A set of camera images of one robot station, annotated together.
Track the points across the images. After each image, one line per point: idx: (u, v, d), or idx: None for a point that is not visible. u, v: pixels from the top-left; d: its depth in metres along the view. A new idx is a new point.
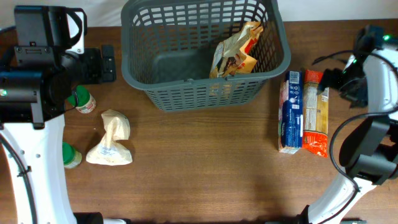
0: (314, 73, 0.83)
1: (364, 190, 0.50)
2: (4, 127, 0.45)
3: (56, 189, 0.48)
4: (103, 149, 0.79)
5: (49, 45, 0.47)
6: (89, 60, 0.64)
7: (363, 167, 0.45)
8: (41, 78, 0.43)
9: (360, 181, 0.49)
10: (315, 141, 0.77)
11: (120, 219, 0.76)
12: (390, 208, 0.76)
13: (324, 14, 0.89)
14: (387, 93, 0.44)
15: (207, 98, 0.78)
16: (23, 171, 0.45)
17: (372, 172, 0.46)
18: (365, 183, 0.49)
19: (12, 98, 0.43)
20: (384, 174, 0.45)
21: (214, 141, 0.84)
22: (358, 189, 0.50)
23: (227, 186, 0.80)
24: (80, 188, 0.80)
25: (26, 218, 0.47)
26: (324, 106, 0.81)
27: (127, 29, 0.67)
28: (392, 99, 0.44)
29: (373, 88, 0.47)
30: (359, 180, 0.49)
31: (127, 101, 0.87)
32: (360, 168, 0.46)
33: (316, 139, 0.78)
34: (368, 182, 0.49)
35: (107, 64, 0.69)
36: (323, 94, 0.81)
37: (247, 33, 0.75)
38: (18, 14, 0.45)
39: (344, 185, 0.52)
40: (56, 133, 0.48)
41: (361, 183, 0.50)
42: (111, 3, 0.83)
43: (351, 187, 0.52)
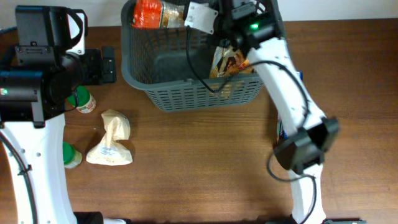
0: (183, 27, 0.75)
1: (295, 112, 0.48)
2: (4, 126, 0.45)
3: (56, 188, 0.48)
4: (103, 149, 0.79)
5: (49, 45, 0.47)
6: (89, 60, 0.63)
7: (298, 158, 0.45)
8: (41, 77, 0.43)
9: (312, 170, 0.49)
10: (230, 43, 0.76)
11: (120, 219, 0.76)
12: (391, 208, 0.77)
13: (324, 13, 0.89)
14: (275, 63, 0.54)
15: (207, 98, 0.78)
16: (23, 170, 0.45)
17: (290, 132, 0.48)
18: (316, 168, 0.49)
19: (12, 97, 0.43)
20: (295, 124, 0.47)
21: (214, 141, 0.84)
22: (308, 112, 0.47)
23: (227, 186, 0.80)
24: (80, 188, 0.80)
25: (27, 217, 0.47)
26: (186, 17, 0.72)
27: (127, 29, 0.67)
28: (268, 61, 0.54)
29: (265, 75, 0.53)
30: (288, 119, 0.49)
31: (127, 101, 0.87)
32: (298, 157, 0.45)
33: None
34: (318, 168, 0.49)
35: (107, 65, 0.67)
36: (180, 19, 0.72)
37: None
38: (19, 14, 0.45)
39: (305, 102, 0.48)
40: (56, 132, 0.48)
41: (296, 111, 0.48)
42: (111, 3, 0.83)
43: (302, 114, 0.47)
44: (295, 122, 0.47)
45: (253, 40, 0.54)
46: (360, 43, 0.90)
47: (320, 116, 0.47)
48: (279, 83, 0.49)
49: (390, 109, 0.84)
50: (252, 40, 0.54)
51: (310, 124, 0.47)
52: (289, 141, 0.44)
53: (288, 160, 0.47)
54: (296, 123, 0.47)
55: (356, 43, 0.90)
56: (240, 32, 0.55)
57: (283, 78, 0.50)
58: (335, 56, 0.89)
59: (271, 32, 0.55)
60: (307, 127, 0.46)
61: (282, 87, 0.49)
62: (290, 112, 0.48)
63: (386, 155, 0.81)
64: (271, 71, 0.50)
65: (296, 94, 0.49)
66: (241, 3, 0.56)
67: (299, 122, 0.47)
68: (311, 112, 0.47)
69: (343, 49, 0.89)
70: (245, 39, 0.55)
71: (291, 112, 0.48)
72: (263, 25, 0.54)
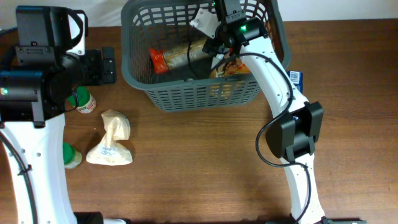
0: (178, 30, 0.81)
1: (280, 98, 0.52)
2: (4, 126, 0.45)
3: (56, 188, 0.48)
4: (103, 149, 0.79)
5: (50, 45, 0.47)
6: (89, 60, 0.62)
7: (285, 140, 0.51)
8: (41, 77, 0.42)
9: (303, 158, 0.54)
10: None
11: (120, 219, 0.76)
12: (391, 208, 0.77)
13: (323, 14, 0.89)
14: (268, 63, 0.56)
15: (207, 98, 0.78)
16: (23, 170, 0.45)
17: (275, 114, 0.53)
18: (306, 157, 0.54)
19: (12, 97, 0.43)
20: (280, 109, 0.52)
21: (214, 141, 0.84)
22: (292, 98, 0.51)
23: (227, 186, 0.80)
24: (80, 188, 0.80)
25: (27, 217, 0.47)
26: None
27: (127, 29, 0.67)
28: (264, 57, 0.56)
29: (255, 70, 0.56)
30: (274, 104, 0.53)
31: (127, 101, 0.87)
32: (285, 140, 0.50)
33: None
34: (307, 156, 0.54)
35: (108, 66, 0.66)
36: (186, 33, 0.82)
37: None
38: (20, 14, 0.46)
39: (289, 89, 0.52)
40: (56, 132, 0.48)
41: (282, 97, 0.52)
42: (111, 3, 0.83)
43: (286, 100, 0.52)
44: (280, 107, 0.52)
45: (242, 38, 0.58)
46: (360, 43, 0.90)
47: (303, 101, 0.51)
48: (266, 72, 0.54)
49: (390, 109, 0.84)
50: (241, 39, 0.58)
51: (294, 109, 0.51)
52: (275, 122, 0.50)
53: (278, 144, 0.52)
54: (282, 106, 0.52)
55: (356, 43, 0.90)
56: (232, 33, 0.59)
57: (268, 66, 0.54)
58: (335, 56, 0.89)
59: (259, 33, 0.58)
60: (291, 111, 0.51)
61: (269, 76, 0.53)
62: (277, 98, 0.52)
63: (386, 155, 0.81)
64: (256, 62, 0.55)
65: (282, 81, 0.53)
66: (233, 10, 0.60)
67: (283, 106, 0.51)
68: (296, 98, 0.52)
69: (343, 49, 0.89)
70: (236, 40, 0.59)
71: (277, 98, 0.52)
72: (252, 27, 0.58)
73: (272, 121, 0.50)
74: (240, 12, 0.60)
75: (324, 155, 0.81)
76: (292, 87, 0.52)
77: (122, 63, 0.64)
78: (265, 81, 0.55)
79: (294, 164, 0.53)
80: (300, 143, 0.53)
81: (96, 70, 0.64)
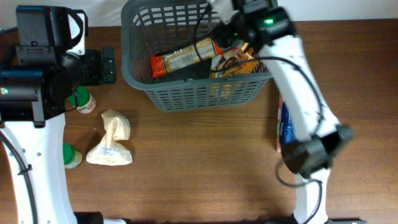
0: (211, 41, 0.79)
1: (308, 117, 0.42)
2: (5, 126, 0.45)
3: (56, 188, 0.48)
4: (103, 149, 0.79)
5: (50, 45, 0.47)
6: (89, 61, 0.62)
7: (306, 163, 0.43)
8: (42, 76, 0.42)
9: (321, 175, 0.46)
10: None
11: (120, 219, 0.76)
12: (391, 208, 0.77)
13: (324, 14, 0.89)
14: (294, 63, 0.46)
15: (207, 98, 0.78)
16: (23, 169, 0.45)
17: (302, 138, 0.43)
18: (323, 173, 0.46)
19: (12, 96, 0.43)
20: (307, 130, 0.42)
21: (214, 142, 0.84)
22: (322, 118, 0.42)
23: (227, 186, 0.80)
24: (80, 188, 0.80)
25: (27, 217, 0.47)
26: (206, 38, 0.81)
27: (127, 29, 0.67)
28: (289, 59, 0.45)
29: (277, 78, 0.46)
30: (300, 124, 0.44)
31: (127, 101, 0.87)
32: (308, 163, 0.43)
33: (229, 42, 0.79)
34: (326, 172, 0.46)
35: (108, 65, 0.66)
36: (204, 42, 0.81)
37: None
38: (21, 14, 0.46)
39: (319, 107, 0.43)
40: (57, 132, 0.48)
41: (311, 116, 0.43)
42: (111, 3, 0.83)
43: (315, 121, 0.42)
44: (308, 129, 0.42)
45: (267, 36, 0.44)
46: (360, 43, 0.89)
47: (333, 123, 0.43)
48: (292, 83, 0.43)
49: (390, 109, 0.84)
50: (266, 37, 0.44)
51: (324, 132, 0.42)
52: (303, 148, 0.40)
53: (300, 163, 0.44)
54: (310, 129, 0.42)
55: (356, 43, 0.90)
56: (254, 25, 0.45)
57: (294, 76, 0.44)
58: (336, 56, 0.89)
59: (286, 27, 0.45)
60: (321, 134, 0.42)
61: (296, 88, 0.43)
62: (303, 117, 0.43)
63: (386, 155, 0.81)
64: (282, 69, 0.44)
65: (311, 96, 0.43)
66: None
67: (312, 128, 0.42)
68: (325, 119, 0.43)
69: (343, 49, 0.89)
70: (260, 36, 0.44)
71: (305, 117, 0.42)
72: (280, 19, 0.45)
73: (301, 146, 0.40)
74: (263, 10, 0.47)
75: None
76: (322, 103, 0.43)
77: (122, 64, 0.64)
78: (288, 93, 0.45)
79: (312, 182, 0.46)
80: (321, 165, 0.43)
81: (96, 70, 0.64)
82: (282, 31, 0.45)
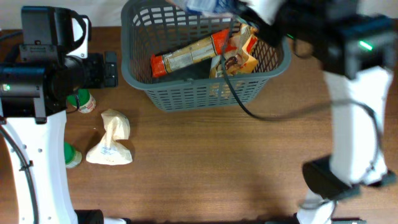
0: (220, 40, 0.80)
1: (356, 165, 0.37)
2: (6, 122, 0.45)
3: (56, 183, 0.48)
4: (103, 149, 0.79)
5: (53, 44, 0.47)
6: (92, 65, 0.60)
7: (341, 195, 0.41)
8: (43, 73, 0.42)
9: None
10: (225, 43, 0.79)
11: (120, 219, 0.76)
12: (390, 208, 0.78)
13: None
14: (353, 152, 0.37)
15: (207, 98, 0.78)
16: (25, 165, 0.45)
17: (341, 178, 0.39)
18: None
19: (16, 93, 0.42)
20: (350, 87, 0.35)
21: (213, 141, 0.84)
22: (373, 169, 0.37)
23: (227, 186, 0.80)
24: (79, 188, 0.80)
25: (28, 213, 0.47)
26: (208, 39, 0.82)
27: (127, 28, 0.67)
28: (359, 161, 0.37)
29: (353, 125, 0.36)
30: (344, 162, 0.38)
31: (127, 101, 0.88)
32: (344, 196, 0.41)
33: (227, 41, 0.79)
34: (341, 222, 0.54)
35: (110, 70, 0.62)
36: (207, 43, 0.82)
37: (234, 38, 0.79)
38: (26, 14, 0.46)
39: (374, 156, 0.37)
40: (58, 129, 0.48)
41: (360, 163, 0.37)
42: (111, 3, 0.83)
43: (362, 170, 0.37)
44: (351, 174, 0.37)
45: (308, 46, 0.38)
46: None
47: (381, 172, 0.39)
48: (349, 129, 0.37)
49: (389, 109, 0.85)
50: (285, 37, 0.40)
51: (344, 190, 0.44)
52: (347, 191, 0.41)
53: None
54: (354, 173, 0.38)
55: None
56: (341, 38, 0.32)
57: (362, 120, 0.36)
58: None
59: (382, 53, 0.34)
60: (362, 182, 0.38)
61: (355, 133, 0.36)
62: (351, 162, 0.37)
63: (386, 155, 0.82)
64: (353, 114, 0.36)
65: (372, 140, 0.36)
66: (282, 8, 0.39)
67: (357, 178, 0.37)
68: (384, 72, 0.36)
69: None
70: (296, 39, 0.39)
71: (354, 163, 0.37)
72: (379, 33, 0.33)
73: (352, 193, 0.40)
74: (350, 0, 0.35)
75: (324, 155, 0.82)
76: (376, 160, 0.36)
77: (123, 66, 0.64)
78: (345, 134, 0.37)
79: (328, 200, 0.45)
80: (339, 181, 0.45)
81: (97, 74, 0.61)
82: (375, 57, 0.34)
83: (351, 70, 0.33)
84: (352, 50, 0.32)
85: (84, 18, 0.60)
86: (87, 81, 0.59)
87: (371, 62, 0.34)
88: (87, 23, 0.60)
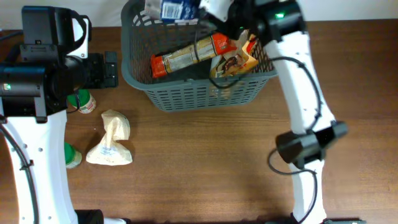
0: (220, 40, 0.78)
1: (306, 113, 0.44)
2: (8, 121, 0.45)
3: (56, 183, 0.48)
4: (103, 149, 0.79)
5: (53, 43, 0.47)
6: (92, 65, 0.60)
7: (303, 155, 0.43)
8: (44, 73, 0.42)
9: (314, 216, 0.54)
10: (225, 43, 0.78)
11: (120, 219, 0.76)
12: (390, 208, 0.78)
13: (323, 15, 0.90)
14: (300, 101, 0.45)
15: (207, 98, 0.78)
16: (25, 165, 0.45)
17: (296, 132, 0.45)
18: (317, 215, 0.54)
19: (16, 93, 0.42)
20: (278, 46, 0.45)
21: (213, 141, 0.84)
22: (319, 115, 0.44)
23: (227, 186, 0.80)
24: (80, 188, 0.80)
25: (28, 212, 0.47)
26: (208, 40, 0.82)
27: (127, 28, 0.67)
28: (307, 108, 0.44)
29: (286, 82, 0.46)
30: (296, 117, 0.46)
31: (127, 101, 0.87)
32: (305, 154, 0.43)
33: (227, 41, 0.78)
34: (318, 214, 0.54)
35: (110, 70, 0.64)
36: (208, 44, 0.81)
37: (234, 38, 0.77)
38: (27, 14, 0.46)
39: (317, 103, 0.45)
40: (58, 129, 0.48)
41: (308, 112, 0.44)
42: (111, 4, 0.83)
43: (313, 118, 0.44)
44: (304, 124, 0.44)
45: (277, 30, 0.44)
46: (360, 45, 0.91)
47: (329, 120, 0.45)
48: (294, 81, 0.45)
49: (389, 110, 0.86)
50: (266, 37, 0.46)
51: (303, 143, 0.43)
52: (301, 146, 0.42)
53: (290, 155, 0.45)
54: (307, 124, 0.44)
55: (355, 44, 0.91)
56: (265, 16, 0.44)
57: (298, 75, 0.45)
58: (335, 57, 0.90)
59: (297, 21, 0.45)
60: (315, 129, 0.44)
61: (297, 86, 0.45)
62: (301, 114, 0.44)
63: (386, 155, 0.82)
64: (288, 69, 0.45)
65: (311, 91, 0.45)
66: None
67: (308, 124, 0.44)
68: (303, 35, 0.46)
69: (343, 50, 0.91)
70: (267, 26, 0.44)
71: (303, 114, 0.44)
72: (290, 12, 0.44)
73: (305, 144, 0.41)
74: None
75: None
76: (321, 102, 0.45)
77: (123, 66, 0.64)
78: (289, 88, 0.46)
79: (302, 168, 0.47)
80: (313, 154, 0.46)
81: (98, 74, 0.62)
82: (291, 25, 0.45)
83: (275, 37, 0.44)
84: (272, 23, 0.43)
85: (84, 18, 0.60)
86: (88, 81, 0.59)
87: (289, 28, 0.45)
88: (87, 23, 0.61)
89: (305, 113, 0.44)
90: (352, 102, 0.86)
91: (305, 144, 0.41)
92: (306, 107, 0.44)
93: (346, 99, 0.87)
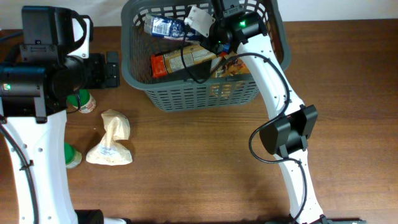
0: None
1: (277, 99, 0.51)
2: (7, 122, 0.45)
3: (56, 183, 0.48)
4: (103, 149, 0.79)
5: (53, 43, 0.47)
6: (94, 65, 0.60)
7: (280, 139, 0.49)
8: (44, 73, 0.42)
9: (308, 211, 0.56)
10: None
11: (120, 219, 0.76)
12: (391, 208, 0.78)
13: (323, 14, 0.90)
14: (271, 89, 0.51)
15: (207, 98, 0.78)
16: (25, 165, 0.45)
17: (271, 117, 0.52)
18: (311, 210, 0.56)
19: (16, 93, 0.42)
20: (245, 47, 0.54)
21: (213, 141, 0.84)
22: (289, 100, 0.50)
23: (227, 186, 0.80)
24: (79, 188, 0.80)
25: (28, 212, 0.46)
26: None
27: (127, 28, 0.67)
28: (278, 95, 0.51)
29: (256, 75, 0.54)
30: (269, 104, 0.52)
31: (127, 101, 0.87)
32: (280, 136, 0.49)
33: None
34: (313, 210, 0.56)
35: (111, 70, 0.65)
36: None
37: None
38: (27, 14, 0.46)
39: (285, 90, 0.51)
40: (58, 129, 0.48)
41: (279, 99, 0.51)
42: (111, 4, 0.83)
43: (283, 102, 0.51)
44: (277, 110, 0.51)
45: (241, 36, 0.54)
46: (360, 45, 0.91)
47: (300, 104, 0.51)
48: (263, 73, 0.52)
49: (389, 110, 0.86)
50: (240, 36, 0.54)
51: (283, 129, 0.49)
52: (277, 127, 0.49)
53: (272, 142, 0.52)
54: (278, 109, 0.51)
55: (355, 44, 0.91)
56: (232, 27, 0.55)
57: (265, 68, 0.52)
58: (334, 57, 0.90)
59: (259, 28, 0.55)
60: (286, 114, 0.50)
61: (265, 76, 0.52)
62: (273, 100, 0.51)
63: (386, 155, 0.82)
64: (257, 63, 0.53)
65: (278, 80, 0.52)
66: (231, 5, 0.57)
67: (280, 109, 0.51)
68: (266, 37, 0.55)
69: (342, 50, 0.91)
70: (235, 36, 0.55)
71: (274, 100, 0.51)
72: (252, 22, 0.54)
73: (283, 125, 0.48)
74: (238, 5, 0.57)
75: (324, 155, 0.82)
76: (288, 89, 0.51)
77: (123, 66, 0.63)
78: (260, 80, 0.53)
79: (287, 160, 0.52)
80: (296, 142, 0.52)
81: (99, 74, 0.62)
82: (254, 32, 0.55)
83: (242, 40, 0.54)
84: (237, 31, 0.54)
85: (84, 17, 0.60)
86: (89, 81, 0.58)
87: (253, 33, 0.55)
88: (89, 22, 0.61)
89: (277, 100, 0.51)
90: (352, 102, 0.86)
91: (279, 127, 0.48)
92: (277, 94, 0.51)
93: (346, 99, 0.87)
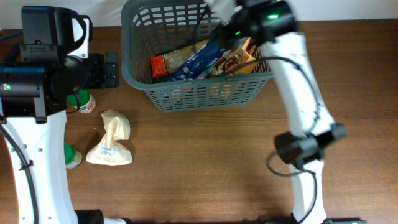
0: None
1: (304, 116, 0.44)
2: (7, 122, 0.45)
3: (56, 183, 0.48)
4: (103, 149, 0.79)
5: (53, 43, 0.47)
6: (93, 64, 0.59)
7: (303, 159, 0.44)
8: (43, 73, 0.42)
9: None
10: None
11: (120, 219, 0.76)
12: (391, 208, 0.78)
13: (323, 14, 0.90)
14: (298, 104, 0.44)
15: (207, 98, 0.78)
16: (25, 165, 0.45)
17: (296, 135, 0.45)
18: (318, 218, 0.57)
19: (16, 93, 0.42)
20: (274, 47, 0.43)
21: (213, 141, 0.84)
22: (318, 117, 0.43)
23: (227, 186, 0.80)
24: (80, 188, 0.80)
25: (27, 213, 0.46)
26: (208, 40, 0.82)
27: (127, 28, 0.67)
28: (306, 111, 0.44)
29: (283, 85, 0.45)
30: (296, 121, 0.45)
31: (127, 101, 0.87)
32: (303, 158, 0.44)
33: None
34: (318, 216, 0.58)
35: (111, 70, 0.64)
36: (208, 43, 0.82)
37: None
38: (26, 14, 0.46)
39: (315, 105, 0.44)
40: (58, 128, 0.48)
41: (307, 115, 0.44)
42: (111, 4, 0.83)
43: (311, 120, 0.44)
44: (303, 129, 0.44)
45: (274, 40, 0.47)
46: (360, 45, 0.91)
47: (329, 122, 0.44)
48: (291, 83, 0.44)
49: (389, 110, 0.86)
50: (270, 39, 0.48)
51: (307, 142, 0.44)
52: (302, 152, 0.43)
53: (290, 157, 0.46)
54: (306, 129, 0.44)
55: (356, 43, 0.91)
56: None
57: (294, 77, 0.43)
58: (335, 57, 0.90)
59: None
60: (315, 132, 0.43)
61: (293, 88, 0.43)
62: (300, 116, 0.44)
63: (387, 155, 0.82)
64: (284, 68, 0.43)
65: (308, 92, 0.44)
66: None
67: (307, 127, 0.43)
68: None
69: (343, 49, 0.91)
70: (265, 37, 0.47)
71: (301, 116, 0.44)
72: None
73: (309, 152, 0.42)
74: None
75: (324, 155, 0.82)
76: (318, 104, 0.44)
77: (124, 65, 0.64)
78: (287, 92, 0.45)
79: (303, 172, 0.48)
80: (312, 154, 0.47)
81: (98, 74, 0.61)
82: None
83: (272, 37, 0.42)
84: None
85: (84, 18, 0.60)
86: (88, 82, 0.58)
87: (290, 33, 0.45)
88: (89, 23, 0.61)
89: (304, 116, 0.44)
90: (352, 102, 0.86)
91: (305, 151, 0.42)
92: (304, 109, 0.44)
93: (346, 99, 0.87)
